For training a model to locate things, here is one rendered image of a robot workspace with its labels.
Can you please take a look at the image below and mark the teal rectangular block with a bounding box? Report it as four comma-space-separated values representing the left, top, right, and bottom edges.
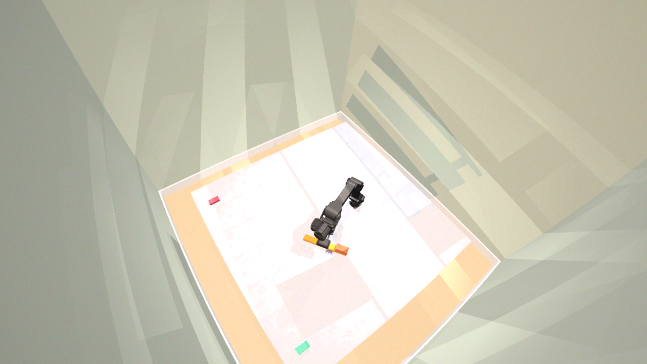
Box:
295, 341, 310, 355

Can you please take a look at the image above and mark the orange bar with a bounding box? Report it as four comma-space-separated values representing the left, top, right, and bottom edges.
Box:
303, 234, 349, 256

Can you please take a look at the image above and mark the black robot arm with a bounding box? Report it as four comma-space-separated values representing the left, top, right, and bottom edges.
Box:
310, 177, 365, 241

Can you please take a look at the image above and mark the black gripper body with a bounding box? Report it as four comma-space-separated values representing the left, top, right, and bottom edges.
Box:
316, 226, 336, 249

